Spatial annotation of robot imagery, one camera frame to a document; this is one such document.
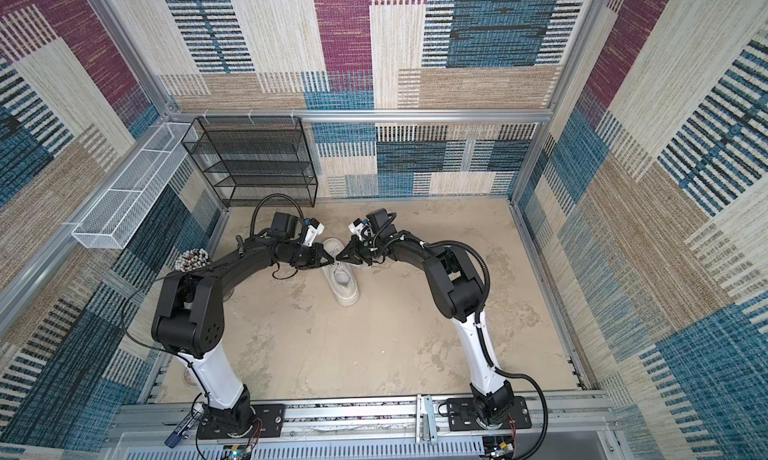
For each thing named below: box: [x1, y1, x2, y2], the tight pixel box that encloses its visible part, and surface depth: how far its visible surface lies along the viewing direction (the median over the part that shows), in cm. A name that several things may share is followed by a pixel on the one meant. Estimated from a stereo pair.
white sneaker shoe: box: [320, 238, 361, 307], surface depth 94 cm
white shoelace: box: [332, 253, 349, 277], surface depth 95 cm
